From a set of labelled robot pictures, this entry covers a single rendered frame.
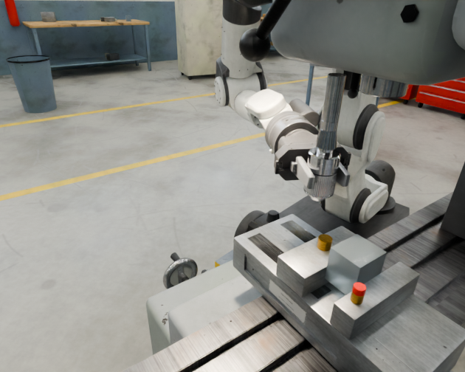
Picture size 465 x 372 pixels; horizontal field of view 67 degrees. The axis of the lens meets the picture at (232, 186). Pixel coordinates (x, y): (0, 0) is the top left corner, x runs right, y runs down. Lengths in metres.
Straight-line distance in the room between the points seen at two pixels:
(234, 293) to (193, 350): 0.22
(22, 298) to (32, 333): 0.26
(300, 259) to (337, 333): 0.11
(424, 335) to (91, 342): 1.48
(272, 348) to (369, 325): 0.15
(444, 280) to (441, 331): 0.22
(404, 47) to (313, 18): 0.09
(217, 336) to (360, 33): 0.46
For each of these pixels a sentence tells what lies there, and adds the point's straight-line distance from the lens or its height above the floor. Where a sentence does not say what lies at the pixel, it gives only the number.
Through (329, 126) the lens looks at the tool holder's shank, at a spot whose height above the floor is 1.21.
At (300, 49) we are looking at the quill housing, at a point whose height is 1.33.
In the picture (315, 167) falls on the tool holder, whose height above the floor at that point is 1.15.
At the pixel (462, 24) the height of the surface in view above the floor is 1.36.
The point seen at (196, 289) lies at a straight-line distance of 0.93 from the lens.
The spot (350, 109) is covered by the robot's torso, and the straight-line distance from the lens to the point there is 1.11.
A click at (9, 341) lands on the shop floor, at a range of 1.96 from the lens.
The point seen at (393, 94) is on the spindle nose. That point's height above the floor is 1.28.
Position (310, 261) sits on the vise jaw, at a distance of 0.55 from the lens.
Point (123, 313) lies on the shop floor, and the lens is 1.88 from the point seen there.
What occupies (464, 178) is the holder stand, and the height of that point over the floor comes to 1.04.
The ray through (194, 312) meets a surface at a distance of 0.72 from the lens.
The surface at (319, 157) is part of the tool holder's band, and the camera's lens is 0.52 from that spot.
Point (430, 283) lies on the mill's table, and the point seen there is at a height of 0.91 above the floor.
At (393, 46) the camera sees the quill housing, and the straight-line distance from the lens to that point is 0.29.
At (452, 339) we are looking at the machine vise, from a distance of 0.58.
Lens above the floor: 1.37
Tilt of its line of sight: 29 degrees down
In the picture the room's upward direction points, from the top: 1 degrees clockwise
